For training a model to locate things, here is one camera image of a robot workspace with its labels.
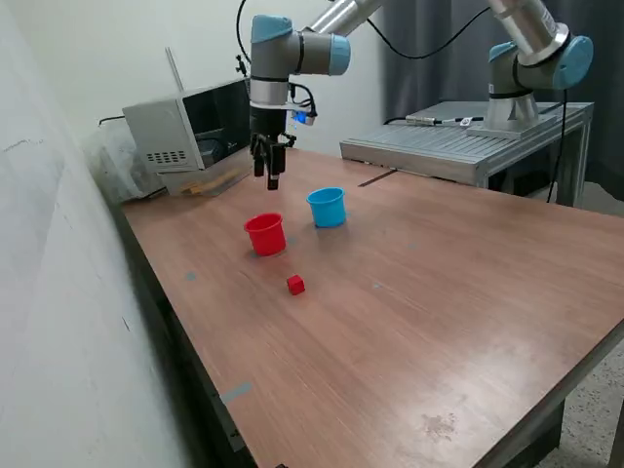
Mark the clear plastic bag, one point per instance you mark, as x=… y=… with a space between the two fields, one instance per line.
x=117 y=166

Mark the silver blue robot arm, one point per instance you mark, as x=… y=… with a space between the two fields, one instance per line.
x=273 y=49

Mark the white thin rod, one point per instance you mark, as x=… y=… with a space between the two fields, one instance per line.
x=173 y=68

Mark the blue plastic cup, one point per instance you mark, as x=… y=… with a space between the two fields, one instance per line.
x=327 y=214

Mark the dark grey curtain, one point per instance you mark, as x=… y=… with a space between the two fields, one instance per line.
x=439 y=83

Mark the silver microwave oven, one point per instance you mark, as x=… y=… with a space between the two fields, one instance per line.
x=161 y=131

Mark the aluminium robot mounting plate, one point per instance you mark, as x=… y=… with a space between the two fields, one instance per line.
x=487 y=130

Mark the red cube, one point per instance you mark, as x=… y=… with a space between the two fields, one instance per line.
x=295 y=285

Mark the red plastic cup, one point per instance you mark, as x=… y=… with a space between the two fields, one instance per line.
x=266 y=241

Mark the aluminium robot base table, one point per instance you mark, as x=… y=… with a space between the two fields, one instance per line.
x=429 y=146

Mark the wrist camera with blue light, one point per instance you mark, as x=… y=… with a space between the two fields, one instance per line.
x=302 y=117

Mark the small black camera mount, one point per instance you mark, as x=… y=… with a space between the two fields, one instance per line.
x=240 y=69

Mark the small white tag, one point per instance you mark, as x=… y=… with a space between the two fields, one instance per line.
x=466 y=122

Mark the yellow wooden strip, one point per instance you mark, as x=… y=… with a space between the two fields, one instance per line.
x=197 y=189

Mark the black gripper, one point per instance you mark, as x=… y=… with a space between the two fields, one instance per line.
x=268 y=122

